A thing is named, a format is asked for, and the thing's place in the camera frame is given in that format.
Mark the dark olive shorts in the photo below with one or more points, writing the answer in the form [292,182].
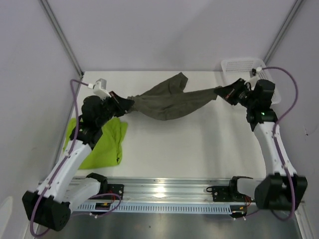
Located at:
[168,100]

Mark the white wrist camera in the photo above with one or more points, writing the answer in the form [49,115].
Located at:
[99,89]
[254,75]

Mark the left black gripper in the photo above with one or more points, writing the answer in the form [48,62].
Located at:
[122,105]

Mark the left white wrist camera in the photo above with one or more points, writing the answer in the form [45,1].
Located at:
[99,89]

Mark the aluminium mounting rail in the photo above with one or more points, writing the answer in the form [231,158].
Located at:
[175,191]

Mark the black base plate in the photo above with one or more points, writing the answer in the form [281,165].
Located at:
[227,194]
[116,189]

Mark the left aluminium corner post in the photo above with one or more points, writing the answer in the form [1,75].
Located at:
[61,36]

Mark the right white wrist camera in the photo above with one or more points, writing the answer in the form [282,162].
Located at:
[254,75]

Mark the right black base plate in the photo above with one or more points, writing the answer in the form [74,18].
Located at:
[227,194]

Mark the lime green shorts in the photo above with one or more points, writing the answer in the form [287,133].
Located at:
[108,151]

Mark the aluminium corner post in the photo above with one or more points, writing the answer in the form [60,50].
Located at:
[61,36]
[284,28]

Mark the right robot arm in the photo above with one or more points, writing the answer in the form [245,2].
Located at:
[282,189]

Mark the right aluminium corner post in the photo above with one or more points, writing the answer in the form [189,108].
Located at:
[284,28]

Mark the white plastic basket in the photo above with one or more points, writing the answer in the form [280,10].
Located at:
[236,68]

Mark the white slotted cable duct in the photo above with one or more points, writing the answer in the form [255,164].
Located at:
[218,209]

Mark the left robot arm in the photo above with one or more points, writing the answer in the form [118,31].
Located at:
[51,204]

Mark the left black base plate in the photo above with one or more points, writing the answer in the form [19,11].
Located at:
[116,189]

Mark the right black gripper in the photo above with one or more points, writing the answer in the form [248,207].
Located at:
[229,92]

